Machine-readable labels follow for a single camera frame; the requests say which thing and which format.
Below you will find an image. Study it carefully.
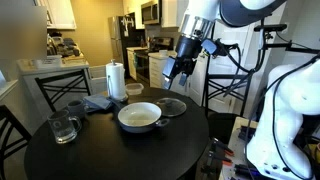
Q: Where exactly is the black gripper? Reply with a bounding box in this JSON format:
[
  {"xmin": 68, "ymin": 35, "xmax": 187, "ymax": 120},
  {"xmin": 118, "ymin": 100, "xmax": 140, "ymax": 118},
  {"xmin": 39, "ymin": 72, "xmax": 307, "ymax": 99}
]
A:
[{"xmin": 162, "ymin": 34, "xmax": 203, "ymax": 90}]

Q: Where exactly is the round glass pan lid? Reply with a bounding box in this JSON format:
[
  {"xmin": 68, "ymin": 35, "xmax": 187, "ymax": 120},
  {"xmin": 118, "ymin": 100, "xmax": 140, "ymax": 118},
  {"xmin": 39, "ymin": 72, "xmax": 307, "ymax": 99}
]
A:
[{"xmin": 153, "ymin": 97, "xmax": 188, "ymax": 118}]

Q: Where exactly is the grey pan with white inside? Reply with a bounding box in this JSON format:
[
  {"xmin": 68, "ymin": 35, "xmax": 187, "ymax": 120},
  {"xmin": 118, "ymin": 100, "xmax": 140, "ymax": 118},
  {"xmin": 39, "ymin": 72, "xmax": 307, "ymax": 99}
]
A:
[{"xmin": 108, "ymin": 97, "xmax": 171, "ymax": 134}]

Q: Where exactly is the black kitchen stove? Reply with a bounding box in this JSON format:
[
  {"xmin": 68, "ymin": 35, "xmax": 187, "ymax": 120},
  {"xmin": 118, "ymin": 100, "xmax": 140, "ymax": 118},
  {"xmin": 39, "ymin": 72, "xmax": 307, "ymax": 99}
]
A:
[{"xmin": 135, "ymin": 36, "xmax": 174, "ymax": 84}]

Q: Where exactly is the black cross-back chair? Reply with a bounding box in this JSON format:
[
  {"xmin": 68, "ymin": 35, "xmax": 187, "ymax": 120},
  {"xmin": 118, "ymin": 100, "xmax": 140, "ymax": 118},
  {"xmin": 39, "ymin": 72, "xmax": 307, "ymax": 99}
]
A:
[
  {"xmin": 202, "ymin": 73, "xmax": 253, "ymax": 144},
  {"xmin": 0, "ymin": 104, "xmax": 33, "ymax": 180},
  {"xmin": 34, "ymin": 69, "xmax": 94, "ymax": 113}
]

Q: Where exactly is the clear plastic food container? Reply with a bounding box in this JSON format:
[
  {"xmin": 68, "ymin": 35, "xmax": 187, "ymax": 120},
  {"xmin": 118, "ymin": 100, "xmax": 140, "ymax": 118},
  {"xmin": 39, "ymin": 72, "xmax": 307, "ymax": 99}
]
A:
[{"xmin": 125, "ymin": 82, "xmax": 145, "ymax": 96}]

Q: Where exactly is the white cabinet beside microwave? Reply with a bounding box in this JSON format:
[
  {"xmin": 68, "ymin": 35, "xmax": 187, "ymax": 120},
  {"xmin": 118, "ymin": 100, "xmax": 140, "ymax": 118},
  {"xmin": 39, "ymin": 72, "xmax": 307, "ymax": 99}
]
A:
[{"xmin": 161, "ymin": 0, "xmax": 189, "ymax": 28}]

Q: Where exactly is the white paper towel roll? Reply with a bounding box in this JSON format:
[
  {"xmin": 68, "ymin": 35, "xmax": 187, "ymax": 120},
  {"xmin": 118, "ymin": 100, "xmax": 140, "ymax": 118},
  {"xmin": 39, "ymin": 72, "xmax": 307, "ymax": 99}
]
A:
[{"xmin": 105, "ymin": 63, "xmax": 127, "ymax": 100}]

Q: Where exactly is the metal paper towel holder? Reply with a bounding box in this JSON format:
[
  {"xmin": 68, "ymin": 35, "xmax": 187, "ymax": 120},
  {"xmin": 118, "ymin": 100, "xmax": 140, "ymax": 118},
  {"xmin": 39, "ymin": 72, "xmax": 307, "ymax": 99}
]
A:
[{"xmin": 106, "ymin": 59, "xmax": 130, "ymax": 103}]

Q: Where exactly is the steel microwave oven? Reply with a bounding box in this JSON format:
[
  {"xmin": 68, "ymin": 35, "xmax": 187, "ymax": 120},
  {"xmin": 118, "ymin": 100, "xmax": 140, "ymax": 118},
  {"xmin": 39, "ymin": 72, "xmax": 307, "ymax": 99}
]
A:
[{"xmin": 140, "ymin": 0, "xmax": 163, "ymax": 25}]

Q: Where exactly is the dark steel refrigerator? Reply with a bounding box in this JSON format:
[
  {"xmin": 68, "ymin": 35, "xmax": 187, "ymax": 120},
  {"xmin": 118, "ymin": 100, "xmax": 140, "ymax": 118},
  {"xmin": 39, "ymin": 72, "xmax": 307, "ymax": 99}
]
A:
[{"xmin": 107, "ymin": 12, "xmax": 147, "ymax": 79}]

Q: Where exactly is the white panel door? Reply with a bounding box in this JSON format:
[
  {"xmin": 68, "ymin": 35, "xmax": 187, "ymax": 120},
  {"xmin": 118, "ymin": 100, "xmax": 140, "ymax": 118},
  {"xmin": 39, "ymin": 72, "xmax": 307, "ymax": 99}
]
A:
[{"xmin": 188, "ymin": 19, "xmax": 264, "ymax": 114}]

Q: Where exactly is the robot mounting platform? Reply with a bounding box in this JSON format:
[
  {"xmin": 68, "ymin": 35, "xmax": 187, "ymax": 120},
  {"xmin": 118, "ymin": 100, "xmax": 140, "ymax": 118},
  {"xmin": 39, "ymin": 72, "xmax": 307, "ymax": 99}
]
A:
[{"xmin": 218, "ymin": 116, "xmax": 320, "ymax": 180}]

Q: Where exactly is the blue folded cloth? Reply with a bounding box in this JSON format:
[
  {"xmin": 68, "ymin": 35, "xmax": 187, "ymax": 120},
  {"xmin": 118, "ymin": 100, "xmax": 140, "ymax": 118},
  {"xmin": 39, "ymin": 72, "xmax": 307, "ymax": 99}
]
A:
[{"xmin": 82, "ymin": 93, "xmax": 114, "ymax": 113}]

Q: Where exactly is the black orange bar clamp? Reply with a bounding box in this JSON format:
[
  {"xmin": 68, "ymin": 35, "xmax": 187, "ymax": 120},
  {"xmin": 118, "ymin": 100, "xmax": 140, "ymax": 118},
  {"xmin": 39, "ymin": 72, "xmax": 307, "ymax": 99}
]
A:
[
  {"xmin": 210, "ymin": 137, "xmax": 235, "ymax": 158},
  {"xmin": 205, "ymin": 150, "xmax": 233, "ymax": 168}
]

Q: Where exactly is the black box on platform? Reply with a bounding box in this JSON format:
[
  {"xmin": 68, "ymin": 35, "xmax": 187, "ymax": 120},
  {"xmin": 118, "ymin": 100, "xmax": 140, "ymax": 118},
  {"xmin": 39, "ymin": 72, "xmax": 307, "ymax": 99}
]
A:
[{"xmin": 238, "ymin": 125, "xmax": 258, "ymax": 143}]

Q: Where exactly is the grey ceramic mug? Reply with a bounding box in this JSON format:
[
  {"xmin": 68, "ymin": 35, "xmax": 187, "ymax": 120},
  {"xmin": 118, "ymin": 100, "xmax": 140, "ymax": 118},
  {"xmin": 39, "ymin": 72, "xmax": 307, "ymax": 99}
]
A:
[{"xmin": 65, "ymin": 99, "xmax": 90, "ymax": 120}]

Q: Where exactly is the dark countertop appliance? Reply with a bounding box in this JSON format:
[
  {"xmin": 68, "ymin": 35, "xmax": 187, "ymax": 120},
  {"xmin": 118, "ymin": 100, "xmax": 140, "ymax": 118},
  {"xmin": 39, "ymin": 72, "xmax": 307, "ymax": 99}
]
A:
[{"xmin": 63, "ymin": 37, "xmax": 82, "ymax": 57}]

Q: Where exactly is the clear glass mug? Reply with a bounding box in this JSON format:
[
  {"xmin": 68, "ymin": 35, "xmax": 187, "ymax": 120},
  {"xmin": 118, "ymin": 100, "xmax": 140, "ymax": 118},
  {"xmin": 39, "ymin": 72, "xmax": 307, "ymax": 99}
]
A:
[{"xmin": 46, "ymin": 109, "xmax": 83, "ymax": 145}]

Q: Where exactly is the clear plastic tray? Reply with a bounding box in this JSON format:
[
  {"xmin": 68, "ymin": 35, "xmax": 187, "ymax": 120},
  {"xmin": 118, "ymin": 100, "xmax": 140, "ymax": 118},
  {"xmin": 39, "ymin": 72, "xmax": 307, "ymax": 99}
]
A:
[{"xmin": 33, "ymin": 54, "xmax": 63, "ymax": 69}]

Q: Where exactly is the white kitchen counter unit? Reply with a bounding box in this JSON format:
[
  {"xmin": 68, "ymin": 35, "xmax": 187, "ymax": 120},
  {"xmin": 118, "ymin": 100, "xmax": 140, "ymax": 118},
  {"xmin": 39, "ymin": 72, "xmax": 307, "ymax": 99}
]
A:
[{"xmin": 16, "ymin": 58, "xmax": 108, "ymax": 114}]

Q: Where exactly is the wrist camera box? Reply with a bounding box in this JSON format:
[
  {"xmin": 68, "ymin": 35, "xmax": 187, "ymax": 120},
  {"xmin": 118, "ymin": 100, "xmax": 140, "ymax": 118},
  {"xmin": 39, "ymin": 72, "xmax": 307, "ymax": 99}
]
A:
[{"xmin": 200, "ymin": 38, "xmax": 219, "ymax": 57}]

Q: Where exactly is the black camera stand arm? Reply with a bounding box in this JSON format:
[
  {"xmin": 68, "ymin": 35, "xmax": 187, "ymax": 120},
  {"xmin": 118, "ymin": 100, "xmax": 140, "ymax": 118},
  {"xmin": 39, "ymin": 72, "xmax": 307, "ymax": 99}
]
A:
[{"xmin": 258, "ymin": 29, "xmax": 320, "ymax": 101}]

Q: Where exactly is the black stereo camera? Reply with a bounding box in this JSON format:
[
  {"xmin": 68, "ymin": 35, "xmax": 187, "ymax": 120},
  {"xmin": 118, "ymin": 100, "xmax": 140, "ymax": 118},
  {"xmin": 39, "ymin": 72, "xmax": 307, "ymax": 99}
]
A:
[{"xmin": 253, "ymin": 23, "xmax": 288, "ymax": 33}]

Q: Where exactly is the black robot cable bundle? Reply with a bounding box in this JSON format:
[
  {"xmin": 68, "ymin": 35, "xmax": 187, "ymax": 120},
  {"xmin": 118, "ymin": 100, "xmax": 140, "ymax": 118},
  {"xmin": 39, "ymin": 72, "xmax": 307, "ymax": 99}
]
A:
[{"xmin": 213, "ymin": 36, "xmax": 320, "ymax": 180}]

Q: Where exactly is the white upper wall cabinet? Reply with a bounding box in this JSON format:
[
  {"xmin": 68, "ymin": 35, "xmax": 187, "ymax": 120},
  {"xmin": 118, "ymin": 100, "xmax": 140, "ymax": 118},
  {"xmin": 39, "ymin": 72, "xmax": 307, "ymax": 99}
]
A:
[{"xmin": 34, "ymin": 0, "xmax": 78, "ymax": 30}]

